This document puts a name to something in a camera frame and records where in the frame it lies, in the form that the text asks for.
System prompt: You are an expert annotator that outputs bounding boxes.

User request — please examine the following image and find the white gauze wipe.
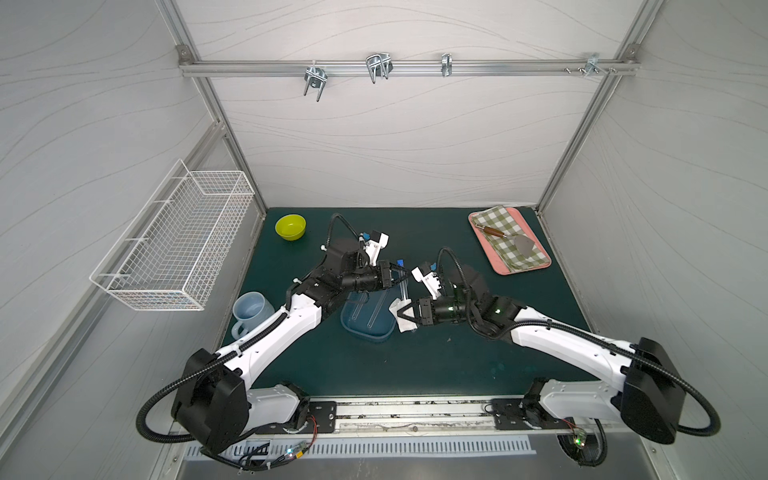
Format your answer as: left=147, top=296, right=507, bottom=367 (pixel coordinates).
left=389, top=299, right=418, bottom=333

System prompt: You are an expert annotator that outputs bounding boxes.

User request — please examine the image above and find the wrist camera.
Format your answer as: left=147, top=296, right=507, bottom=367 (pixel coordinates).
left=411, top=263, right=443, bottom=300
left=362, top=230, right=389, bottom=266

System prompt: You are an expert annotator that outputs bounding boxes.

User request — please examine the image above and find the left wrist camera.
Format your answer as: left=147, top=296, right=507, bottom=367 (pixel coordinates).
left=362, top=230, right=389, bottom=266

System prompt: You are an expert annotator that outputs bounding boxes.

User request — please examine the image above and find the blue plastic tub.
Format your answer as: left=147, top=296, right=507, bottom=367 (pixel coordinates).
left=340, top=288, right=400, bottom=343

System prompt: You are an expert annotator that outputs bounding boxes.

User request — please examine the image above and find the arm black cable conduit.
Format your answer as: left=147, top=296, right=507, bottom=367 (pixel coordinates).
left=436, top=247, right=722, bottom=438
left=135, top=212, right=361, bottom=445

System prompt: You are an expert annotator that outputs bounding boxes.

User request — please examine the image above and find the blue capped test tube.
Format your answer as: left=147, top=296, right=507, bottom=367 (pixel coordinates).
left=350, top=292, right=369, bottom=322

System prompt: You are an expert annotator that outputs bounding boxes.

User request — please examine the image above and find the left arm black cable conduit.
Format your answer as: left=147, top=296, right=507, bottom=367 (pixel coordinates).
left=135, top=212, right=361, bottom=445

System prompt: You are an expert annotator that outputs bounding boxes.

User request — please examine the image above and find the metal clamp hook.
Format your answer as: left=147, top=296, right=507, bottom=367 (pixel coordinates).
left=564, top=54, right=618, bottom=78
left=365, top=52, right=393, bottom=84
left=441, top=53, right=453, bottom=78
left=303, top=65, right=328, bottom=102

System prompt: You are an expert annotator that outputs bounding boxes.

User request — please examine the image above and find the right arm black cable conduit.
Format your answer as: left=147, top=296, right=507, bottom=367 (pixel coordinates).
left=436, top=247, right=722, bottom=438

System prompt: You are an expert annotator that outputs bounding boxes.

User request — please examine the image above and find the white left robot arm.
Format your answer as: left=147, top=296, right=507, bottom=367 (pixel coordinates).
left=171, top=231, right=405, bottom=453

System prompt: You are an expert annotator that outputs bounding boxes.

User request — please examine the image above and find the yellow green bowl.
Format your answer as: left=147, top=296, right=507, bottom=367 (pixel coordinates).
left=275, top=214, right=307, bottom=241

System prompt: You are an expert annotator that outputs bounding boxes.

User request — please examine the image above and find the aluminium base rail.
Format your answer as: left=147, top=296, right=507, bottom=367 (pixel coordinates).
left=164, top=392, right=661, bottom=439

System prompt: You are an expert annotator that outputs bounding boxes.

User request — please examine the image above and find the pink plastic tray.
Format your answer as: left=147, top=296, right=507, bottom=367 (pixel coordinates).
left=467, top=206, right=553, bottom=277

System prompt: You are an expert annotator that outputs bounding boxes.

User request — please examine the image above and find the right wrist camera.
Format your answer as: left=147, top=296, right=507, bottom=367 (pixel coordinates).
left=411, top=263, right=443, bottom=300

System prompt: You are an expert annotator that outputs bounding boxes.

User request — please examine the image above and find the wooden handled metal spatula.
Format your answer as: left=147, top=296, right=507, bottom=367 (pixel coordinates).
left=476, top=225, right=535, bottom=256

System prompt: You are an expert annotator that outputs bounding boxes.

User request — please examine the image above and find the light blue mug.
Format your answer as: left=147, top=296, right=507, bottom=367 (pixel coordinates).
left=230, top=292, right=275, bottom=340

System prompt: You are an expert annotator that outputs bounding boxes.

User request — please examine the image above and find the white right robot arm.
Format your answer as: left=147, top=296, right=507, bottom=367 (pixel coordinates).
left=390, top=268, right=686, bottom=444

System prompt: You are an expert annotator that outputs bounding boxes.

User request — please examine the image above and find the green white checkered cloth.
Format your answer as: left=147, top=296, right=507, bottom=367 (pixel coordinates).
left=472, top=205, right=550, bottom=271

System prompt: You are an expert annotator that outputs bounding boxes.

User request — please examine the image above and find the clear test tube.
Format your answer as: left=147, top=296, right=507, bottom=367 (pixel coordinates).
left=397, top=259, right=409, bottom=302
left=367, top=291, right=388, bottom=330

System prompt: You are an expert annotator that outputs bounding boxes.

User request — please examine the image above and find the white wire basket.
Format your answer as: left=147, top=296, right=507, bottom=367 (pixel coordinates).
left=89, top=159, right=254, bottom=312

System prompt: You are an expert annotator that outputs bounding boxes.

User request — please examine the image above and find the aluminium cross rail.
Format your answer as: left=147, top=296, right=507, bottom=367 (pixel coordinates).
left=180, top=57, right=641, bottom=78

